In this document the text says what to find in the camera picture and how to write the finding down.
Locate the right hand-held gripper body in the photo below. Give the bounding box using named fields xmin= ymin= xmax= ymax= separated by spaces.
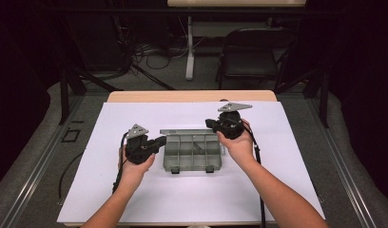
xmin=213 ymin=102 xmax=254 ymax=141

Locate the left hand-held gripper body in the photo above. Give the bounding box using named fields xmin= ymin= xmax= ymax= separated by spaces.
xmin=124 ymin=123 xmax=159 ymax=165

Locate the grey plastic compartment box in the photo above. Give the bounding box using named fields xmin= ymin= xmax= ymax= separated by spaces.
xmin=159 ymin=127 xmax=226 ymax=175

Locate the person's left hand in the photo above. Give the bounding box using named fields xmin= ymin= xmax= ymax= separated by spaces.
xmin=118 ymin=145 xmax=157 ymax=188

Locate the person's right hand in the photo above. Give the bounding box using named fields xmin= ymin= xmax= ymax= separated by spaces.
xmin=216 ymin=118 xmax=257 ymax=166

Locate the wooden table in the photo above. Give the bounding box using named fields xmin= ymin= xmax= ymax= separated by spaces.
xmin=63 ymin=89 xmax=318 ymax=228

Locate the white board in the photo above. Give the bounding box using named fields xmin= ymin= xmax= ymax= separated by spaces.
xmin=57 ymin=101 xmax=326 ymax=224

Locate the black folding chair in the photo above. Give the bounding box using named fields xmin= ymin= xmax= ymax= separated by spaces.
xmin=215 ymin=28 xmax=299 ymax=91

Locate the white desk leg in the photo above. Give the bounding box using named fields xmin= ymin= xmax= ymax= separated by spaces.
xmin=184 ymin=15 xmax=196 ymax=82

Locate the black metal stand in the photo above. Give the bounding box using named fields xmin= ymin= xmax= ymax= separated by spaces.
xmin=58 ymin=67 xmax=124 ymax=126
xmin=274 ymin=67 xmax=330 ymax=129

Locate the light wooden desk top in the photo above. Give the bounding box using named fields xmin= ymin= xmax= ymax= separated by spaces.
xmin=166 ymin=0 xmax=307 ymax=8

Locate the left hand-held gripper cable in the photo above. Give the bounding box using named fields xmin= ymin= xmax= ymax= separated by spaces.
xmin=111 ymin=131 xmax=130 ymax=195

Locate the hand-held gripper cable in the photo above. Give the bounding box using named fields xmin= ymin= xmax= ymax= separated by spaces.
xmin=111 ymin=131 xmax=130 ymax=195
xmin=242 ymin=121 xmax=267 ymax=228

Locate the right hand-held gripper cable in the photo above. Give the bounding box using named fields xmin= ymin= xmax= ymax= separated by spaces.
xmin=242 ymin=121 xmax=267 ymax=228

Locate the thin black floor cable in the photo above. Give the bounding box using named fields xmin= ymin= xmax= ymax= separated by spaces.
xmin=57 ymin=151 xmax=86 ymax=206

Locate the bundle of floor cables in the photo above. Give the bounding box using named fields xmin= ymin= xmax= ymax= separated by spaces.
xmin=131 ymin=39 xmax=204 ymax=70

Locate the aluminium floor rail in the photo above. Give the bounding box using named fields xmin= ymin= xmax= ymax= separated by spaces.
xmin=1 ymin=94 xmax=86 ymax=228
xmin=304 ymin=94 xmax=378 ymax=228

